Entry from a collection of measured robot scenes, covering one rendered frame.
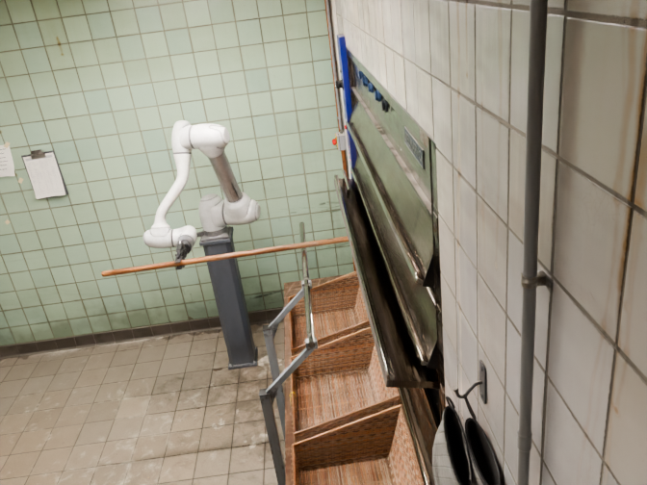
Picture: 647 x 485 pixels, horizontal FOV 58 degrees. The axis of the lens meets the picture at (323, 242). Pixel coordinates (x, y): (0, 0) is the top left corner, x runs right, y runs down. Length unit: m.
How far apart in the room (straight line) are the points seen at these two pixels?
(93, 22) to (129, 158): 0.89
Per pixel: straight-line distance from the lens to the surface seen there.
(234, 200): 3.58
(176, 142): 3.35
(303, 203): 4.27
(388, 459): 2.61
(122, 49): 4.14
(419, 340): 1.73
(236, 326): 4.07
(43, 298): 4.95
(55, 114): 4.35
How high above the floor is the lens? 2.47
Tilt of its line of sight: 25 degrees down
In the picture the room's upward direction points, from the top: 7 degrees counter-clockwise
